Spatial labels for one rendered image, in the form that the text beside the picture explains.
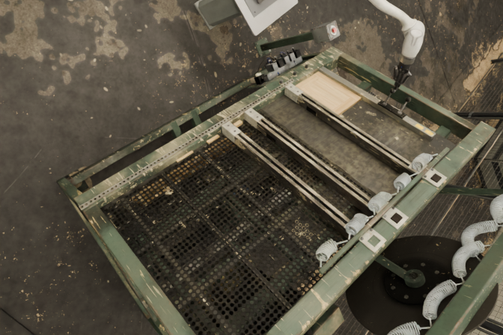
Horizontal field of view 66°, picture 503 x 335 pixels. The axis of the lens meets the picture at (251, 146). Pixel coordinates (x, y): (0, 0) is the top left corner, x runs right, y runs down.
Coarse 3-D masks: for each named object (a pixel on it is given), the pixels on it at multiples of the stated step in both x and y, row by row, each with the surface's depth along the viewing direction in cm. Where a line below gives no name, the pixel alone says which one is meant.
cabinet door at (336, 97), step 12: (300, 84) 284; (312, 84) 285; (324, 84) 285; (336, 84) 284; (312, 96) 275; (324, 96) 276; (336, 96) 276; (348, 96) 276; (360, 96) 276; (336, 108) 267; (348, 108) 269
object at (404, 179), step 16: (416, 160) 212; (400, 176) 204; (416, 176) 198; (400, 192) 191; (384, 208) 185; (352, 224) 184; (368, 224) 179; (352, 240) 174; (320, 256) 175; (336, 256) 168; (320, 272) 164
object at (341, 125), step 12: (288, 84) 276; (288, 96) 277; (300, 96) 267; (312, 108) 263; (324, 108) 260; (324, 120) 260; (336, 120) 252; (348, 132) 248; (360, 132) 245; (360, 144) 245; (372, 144) 238; (384, 156) 234; (396, 156) 232; (432, 156) 211; (396, 168) 232; (408, 168) 226; (432, 168) 220; (432, 180) 215; (444, 180) 215
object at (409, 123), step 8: (320, 72) 294; (328, 72) 291; (336, 80) 286; (344, 80) 284; (352, 88) 278; (360, 88) 278; (368, 96) 272; (376, 104) 268; (384, 112) 266; (400, 120) 259; (408, 120) 257; (416, 128) 252; (424, 128) 252; (424, 136) 251; (432, 136) 247
